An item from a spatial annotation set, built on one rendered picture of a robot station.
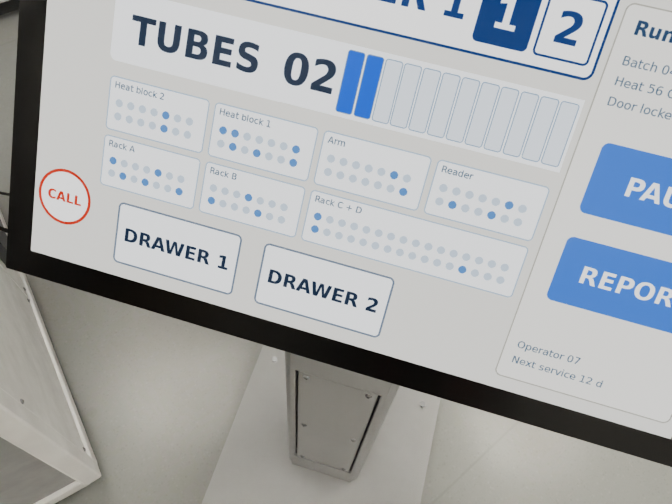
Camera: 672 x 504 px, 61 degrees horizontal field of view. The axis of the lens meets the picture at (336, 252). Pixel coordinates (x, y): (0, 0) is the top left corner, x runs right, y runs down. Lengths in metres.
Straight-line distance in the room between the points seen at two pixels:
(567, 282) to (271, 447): 1.04
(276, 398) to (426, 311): 1.01
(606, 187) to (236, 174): 0.24
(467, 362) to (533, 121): 0.17
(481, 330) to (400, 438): 0.99
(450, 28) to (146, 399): 1.24
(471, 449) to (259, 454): 0.49
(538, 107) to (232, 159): 0.20
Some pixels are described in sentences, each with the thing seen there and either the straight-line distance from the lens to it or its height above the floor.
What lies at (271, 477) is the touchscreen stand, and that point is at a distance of 1.34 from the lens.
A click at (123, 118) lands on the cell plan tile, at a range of 0.42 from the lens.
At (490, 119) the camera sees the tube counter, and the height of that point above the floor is 1.11.
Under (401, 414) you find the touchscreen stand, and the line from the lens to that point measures 1.39.
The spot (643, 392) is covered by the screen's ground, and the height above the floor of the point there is 1.00.
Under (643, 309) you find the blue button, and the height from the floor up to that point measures 1.04.
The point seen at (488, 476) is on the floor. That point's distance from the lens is 1.45.
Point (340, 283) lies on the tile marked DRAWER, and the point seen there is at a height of 1.01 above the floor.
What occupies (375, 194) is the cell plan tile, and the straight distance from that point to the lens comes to 0.38.
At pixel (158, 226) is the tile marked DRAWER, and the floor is 1.01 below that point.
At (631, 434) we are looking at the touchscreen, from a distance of 0.45.
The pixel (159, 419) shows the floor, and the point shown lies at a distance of 1.44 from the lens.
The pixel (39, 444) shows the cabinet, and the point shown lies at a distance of 1.10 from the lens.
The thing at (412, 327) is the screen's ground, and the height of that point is 1.00.
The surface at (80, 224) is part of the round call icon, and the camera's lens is 0.46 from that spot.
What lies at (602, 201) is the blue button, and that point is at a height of 1.09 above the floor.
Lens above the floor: 1.35
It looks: 58 degrees down
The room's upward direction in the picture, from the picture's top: 7 degrees clockwise
